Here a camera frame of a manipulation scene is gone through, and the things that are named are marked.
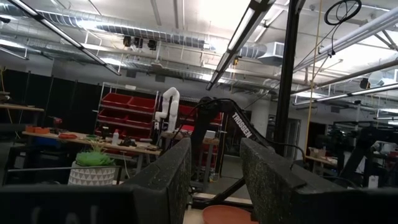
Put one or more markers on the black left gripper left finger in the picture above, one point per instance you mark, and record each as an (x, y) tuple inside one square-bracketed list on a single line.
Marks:
[(149, 199)]

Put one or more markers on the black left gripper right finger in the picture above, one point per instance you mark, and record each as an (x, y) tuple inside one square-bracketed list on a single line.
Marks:
[(280, 199)]

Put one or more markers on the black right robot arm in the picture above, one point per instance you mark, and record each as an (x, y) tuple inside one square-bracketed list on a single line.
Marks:
[(241, 123)]

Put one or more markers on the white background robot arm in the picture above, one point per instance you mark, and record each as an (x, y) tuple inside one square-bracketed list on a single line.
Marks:
[(172, 102)]

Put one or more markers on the orange plate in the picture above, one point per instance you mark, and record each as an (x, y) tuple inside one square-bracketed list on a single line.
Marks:
[(227, 216)]

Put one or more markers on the cardboard box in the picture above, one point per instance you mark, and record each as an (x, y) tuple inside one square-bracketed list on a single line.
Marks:
[(317, 153)]

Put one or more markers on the white triangle-patterned plant pot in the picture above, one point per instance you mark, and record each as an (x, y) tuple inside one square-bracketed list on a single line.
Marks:
[(91, 177)]

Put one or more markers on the green spiky potted plant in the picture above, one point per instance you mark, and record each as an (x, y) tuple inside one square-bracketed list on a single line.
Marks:
[(93, 158)]

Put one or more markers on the white plastic bottle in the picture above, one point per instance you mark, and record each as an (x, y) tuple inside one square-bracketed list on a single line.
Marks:
[(115, 138)]

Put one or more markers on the long wooden workbench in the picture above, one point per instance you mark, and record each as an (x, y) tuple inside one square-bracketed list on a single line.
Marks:
[(93, 141)]

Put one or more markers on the red bin storage rack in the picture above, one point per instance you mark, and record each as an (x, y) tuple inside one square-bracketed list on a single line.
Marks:
[(186, 110), (124, 101)]

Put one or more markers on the white ceiling vent box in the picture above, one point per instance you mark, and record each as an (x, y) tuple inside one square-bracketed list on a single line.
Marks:
[(273, 51)]

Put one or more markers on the long overhead light bar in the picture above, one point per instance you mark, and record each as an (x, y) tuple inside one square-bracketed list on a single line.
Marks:
[(241, 31)]

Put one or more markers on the white ceiling pipe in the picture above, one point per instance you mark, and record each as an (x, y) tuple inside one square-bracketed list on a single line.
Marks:
[(357, 32)]

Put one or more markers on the long ceiling light strip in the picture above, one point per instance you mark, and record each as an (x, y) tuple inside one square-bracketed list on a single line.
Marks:
[(62, 34)]

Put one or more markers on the black rig post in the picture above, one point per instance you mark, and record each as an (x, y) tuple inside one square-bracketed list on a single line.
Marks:
[(287, 77)]

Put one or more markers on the silver spiral air duct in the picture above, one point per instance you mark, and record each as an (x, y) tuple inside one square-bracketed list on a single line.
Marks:
[(140, 31)]

